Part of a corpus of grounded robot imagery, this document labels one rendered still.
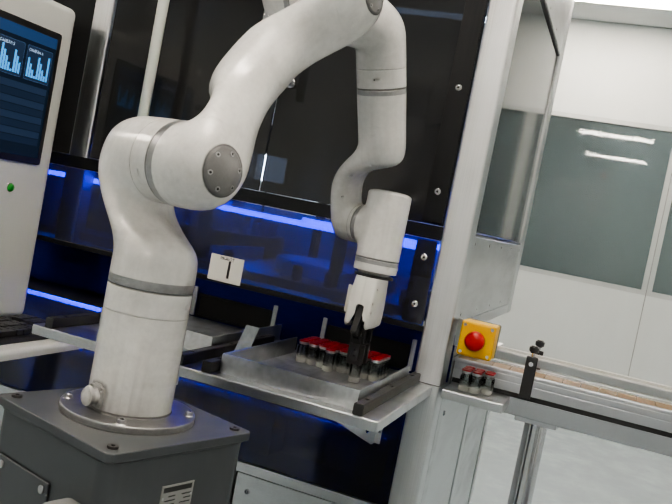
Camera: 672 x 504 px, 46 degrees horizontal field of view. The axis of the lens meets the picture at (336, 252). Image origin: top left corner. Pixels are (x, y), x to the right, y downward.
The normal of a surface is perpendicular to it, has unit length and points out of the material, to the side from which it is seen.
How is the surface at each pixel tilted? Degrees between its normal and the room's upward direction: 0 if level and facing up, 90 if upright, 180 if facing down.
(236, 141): 68
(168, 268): 86
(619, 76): 90
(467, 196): 90
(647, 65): 90
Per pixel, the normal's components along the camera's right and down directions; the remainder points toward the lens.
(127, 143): -0.58, -0.26
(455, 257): -0.33, -0.01
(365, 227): -0.74, -0.11
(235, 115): 0.82, -0.32
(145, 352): 0.35, 0.11
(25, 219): 0.92, 0.20
